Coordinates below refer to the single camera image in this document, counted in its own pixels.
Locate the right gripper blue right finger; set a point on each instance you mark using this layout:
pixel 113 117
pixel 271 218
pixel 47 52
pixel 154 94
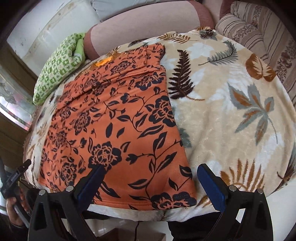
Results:
pixel 214 186

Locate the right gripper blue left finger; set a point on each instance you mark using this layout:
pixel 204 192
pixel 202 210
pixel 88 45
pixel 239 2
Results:
pixel 87 187

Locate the orange black floral garment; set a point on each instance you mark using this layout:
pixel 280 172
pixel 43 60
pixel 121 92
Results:
pixel 118 115

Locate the beige leaf pattern blanket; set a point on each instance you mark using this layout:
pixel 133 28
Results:
pixel 231 111

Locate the green white checked pillow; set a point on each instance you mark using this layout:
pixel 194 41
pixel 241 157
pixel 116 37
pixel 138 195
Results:
pixel 65 59

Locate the pink maroon bolster cushion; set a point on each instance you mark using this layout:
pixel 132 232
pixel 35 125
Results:
pixel 145 22

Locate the striped brown beige bedding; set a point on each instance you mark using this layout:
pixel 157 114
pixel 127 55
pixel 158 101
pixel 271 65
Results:
pixel 261 31

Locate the grey pillow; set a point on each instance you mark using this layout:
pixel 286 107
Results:
pixel 106 9

